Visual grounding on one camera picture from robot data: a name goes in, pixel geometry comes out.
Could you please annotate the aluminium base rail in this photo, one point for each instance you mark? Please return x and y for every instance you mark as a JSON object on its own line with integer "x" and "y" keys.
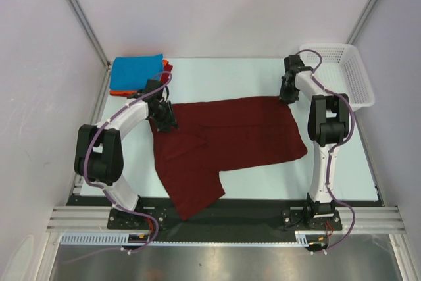
{"x": 367, "y": 220}

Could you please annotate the folded orange t shirt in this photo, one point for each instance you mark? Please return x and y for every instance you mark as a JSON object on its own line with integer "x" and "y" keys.
{"x": 128, "y": 93}

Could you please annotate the aluminium frame post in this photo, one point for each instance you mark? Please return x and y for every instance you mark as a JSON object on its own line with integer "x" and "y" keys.
{"x": 88, "y": 31}
{"x": 362, "y": 21}

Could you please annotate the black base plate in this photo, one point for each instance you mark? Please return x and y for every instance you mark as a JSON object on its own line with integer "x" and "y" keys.
{"x": 229, "y": 221}

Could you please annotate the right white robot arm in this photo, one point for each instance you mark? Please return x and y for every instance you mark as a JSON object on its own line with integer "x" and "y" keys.
{"x": 329, "y": 126}

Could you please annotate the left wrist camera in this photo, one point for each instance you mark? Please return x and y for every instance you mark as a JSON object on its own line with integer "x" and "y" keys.
{"x": 152, "y": 85}

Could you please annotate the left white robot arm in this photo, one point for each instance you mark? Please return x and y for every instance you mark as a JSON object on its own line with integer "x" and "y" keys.
{"x": 99, "y": 156}

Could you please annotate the left aluminium frame post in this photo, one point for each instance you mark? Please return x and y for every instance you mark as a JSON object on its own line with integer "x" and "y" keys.
{"x": 88, "y": 31}

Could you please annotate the right aluminium frame post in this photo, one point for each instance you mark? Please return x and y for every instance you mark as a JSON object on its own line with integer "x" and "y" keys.
{"x": 362, "y": 21}

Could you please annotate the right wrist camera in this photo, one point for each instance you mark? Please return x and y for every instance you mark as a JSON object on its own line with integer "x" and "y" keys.
{"x": 292, "y": 61}

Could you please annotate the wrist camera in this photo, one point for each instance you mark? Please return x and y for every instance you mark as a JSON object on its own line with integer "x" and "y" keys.
{"x": 292, "y": 61}
{"x": 152, "y": 85}

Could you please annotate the white plastic basket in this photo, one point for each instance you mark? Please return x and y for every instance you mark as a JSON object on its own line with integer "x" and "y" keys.
{"x": 339, "y": 68}

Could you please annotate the folded blue t shirt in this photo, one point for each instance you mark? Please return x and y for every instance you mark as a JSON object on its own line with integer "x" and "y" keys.
{"x": 132, "y": 73}

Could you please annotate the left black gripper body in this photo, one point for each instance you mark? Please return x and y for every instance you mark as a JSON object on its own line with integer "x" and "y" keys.
{"x": 164, "y": 117}

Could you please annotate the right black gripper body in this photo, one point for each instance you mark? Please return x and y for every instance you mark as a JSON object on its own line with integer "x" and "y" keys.
{"x": 288, "y": 93}

